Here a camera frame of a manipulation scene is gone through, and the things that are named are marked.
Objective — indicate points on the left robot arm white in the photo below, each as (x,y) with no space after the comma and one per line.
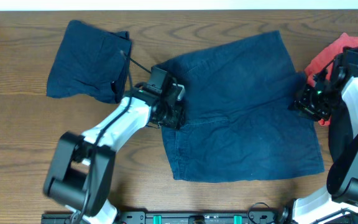
(80,173)

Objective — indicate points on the navy blue shorts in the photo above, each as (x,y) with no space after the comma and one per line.
(239,125)

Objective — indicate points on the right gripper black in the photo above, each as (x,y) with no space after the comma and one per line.
(302,102)

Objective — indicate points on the red garment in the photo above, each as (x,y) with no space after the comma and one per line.
(324,57)

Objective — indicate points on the folded navy cloth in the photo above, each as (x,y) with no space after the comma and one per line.
(90,61)

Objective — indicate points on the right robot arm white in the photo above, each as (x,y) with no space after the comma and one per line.
(333,97)

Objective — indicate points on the black garment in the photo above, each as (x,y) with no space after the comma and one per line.
(344,118)

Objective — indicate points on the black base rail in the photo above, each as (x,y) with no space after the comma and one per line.
(258,214)

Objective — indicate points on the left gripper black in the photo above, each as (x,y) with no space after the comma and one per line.
(173,116)

